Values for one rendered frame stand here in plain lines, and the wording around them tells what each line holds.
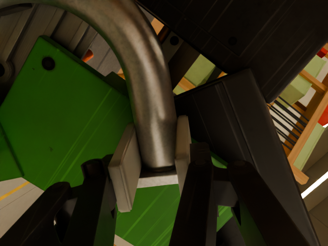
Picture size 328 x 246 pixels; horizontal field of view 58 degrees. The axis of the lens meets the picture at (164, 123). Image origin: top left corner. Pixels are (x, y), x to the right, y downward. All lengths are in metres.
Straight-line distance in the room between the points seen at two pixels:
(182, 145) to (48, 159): 0.14
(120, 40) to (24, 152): 0.13
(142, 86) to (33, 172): 0.13
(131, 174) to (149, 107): 0.04
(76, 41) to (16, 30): 0.05
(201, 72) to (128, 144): 2.88
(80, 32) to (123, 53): 0.06
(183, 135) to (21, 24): 0.15
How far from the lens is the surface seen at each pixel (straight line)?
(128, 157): 0.18
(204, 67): 3.09
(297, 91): 3.50
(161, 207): 0.27
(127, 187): 0.17
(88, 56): 0.69
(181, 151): 0.16
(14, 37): 0.26
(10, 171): 0.28
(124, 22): 0.18
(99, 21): 0.19
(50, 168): 0.27
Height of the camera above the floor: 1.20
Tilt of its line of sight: 5 degrees down
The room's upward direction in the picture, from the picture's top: 130 degrees clockwise
